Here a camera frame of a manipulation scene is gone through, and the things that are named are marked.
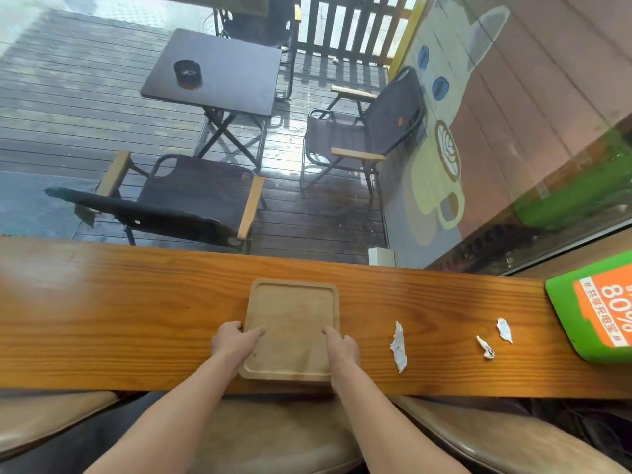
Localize black round ashtray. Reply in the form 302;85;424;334
173;59;202;90

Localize person's right hand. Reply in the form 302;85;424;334
321;325;361;379

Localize person's right forearm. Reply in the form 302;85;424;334
330;362;472;474

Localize black folding table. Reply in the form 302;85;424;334
140;28;283;169

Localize square wooden tray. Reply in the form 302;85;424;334
238;278;342;383

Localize person's left hand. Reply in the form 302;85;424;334
211;320;268;374

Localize dark wooden fence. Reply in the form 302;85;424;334
295;0;420;67

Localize cartoon animal window decal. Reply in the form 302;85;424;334
394;5;512;248

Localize yellow post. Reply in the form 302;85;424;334
387;0;436;82

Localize long crumpled white tissue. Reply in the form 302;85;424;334
389;321;408;375

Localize brown stool seat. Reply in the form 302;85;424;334
187;394;367;474
0;390;121;461
389;395;630;474

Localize black folding chair wooden armrests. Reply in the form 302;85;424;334
213;4;303;102
45;150;268;253
300;66;428;204

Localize green box with orange label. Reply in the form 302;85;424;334
544;250;632;365

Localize person's left forearm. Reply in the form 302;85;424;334
83;356;244;474

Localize grey door mat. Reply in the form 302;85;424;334
0;171;100;240

